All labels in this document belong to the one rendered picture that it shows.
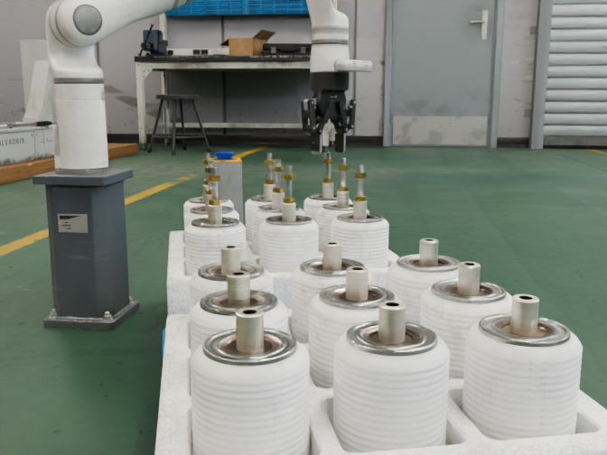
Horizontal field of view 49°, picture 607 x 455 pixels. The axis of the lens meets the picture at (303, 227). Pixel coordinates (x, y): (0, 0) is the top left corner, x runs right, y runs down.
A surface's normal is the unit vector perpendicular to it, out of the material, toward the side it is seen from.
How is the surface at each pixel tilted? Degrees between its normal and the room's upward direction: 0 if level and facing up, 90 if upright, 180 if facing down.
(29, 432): 0
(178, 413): 0
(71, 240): 89
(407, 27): 90
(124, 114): 90
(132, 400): 0
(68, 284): 90
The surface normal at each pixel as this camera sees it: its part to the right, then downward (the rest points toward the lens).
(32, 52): -0.13, 0.19
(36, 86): -0.11, -0.24
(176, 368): 0.00, -0.98
